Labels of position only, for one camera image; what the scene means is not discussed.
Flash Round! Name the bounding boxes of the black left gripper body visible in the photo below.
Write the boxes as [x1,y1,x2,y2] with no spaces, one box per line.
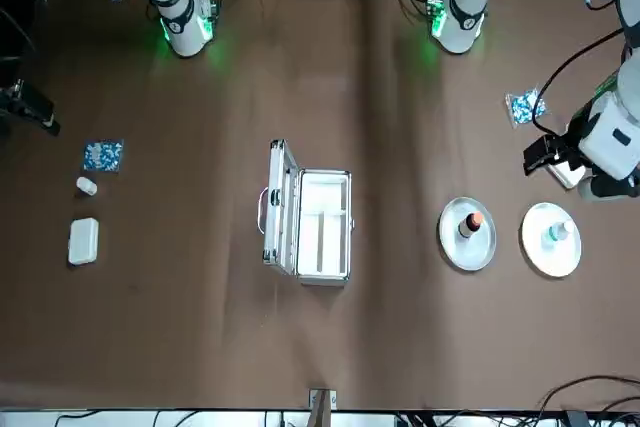
[563,107,596,173]

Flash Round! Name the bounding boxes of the clear bottle green label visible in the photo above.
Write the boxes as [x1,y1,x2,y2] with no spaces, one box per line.
[542,219,576,249]

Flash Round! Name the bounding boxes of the brown iodophor bottle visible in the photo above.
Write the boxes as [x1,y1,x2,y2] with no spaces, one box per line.
[458,210,485,239]

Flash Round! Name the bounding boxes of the silver aluminium medical case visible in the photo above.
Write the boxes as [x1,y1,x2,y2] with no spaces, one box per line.
[257,139,357,287]

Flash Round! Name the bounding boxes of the white round plate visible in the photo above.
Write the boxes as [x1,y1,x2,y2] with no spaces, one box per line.
[521,202,583,279]

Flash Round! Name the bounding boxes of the gray round plate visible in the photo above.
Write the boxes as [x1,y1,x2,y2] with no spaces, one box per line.
[438,196,498,273]

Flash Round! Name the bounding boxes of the white plastic box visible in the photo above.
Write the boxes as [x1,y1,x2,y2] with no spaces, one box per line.
[67,217,100,267]
[547,159,590,191]

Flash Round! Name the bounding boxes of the blue capsule bag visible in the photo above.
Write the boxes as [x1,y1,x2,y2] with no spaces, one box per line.
[82,139,125,173]
[504,88,550,127]

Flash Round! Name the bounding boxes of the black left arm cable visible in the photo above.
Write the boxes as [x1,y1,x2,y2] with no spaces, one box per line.
[531,0,627,137]

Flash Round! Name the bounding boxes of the black desk cable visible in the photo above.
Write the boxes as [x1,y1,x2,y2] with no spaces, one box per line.
[539,374,640,427]

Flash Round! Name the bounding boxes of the aluminium frame post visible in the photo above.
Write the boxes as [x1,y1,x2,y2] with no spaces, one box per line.
[308,388,337,427]

